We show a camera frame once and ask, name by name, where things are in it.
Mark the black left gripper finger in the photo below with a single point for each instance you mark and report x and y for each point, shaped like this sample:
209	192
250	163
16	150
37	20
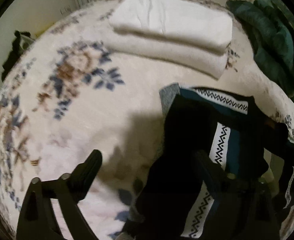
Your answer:
37	219

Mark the folded white cloth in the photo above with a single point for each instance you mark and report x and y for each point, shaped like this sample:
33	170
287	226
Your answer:
176	20

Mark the black garment on floor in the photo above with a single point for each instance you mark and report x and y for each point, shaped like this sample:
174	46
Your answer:
19	45

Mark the grey knit garment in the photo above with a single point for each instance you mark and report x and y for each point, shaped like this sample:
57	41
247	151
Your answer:
167	95

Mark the black patterned-waistband underwear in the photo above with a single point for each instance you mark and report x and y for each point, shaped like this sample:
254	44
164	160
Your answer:
226	172

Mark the floral cream bed blanket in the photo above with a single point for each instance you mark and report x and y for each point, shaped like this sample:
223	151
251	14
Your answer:
68	95

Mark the folded cream towel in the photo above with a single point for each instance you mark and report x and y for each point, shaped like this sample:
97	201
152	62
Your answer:
187	55

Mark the dark green garment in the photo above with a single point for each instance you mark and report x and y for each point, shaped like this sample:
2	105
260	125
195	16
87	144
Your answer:
272	39

